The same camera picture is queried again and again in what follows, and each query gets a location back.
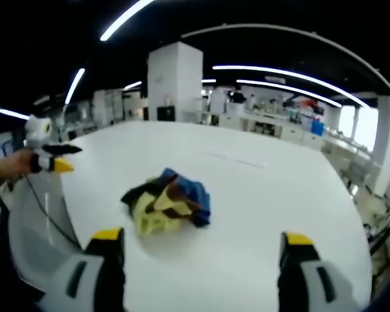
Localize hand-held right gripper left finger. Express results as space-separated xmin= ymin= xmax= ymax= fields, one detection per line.
xmin=38 ymin=227 xmax=127 ymax=312

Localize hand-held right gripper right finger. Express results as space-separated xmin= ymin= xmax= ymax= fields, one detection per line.
xmin=277 ymin=231 xmax=361 ymax=312

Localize blue yellow brown garment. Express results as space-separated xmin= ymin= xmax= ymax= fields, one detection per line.
xmin=120 ymin=167 xmax=213 ymax=237

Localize person's left hand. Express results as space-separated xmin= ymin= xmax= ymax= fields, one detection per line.
xmin=0 ymin=149 xmax=35 ymax=183

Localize black cabinet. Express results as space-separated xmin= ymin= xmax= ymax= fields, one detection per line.
xmin=156 ymin=105 xmax=176 ymax=122

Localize white square pillar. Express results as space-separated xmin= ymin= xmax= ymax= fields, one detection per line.
xmin=146 ymin=41 xmax=203 ymax=123

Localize blue box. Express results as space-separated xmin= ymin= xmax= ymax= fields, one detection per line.
xmin=310 ymin=118 xmax=326 ymax=135

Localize white lab bench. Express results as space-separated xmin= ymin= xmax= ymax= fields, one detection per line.
xmin=219 ymin=109 xmax=326 ymax=150

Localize black cable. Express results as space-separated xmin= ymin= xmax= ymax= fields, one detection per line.
xmin=24 ymin=174 xmax=83 ymax=250

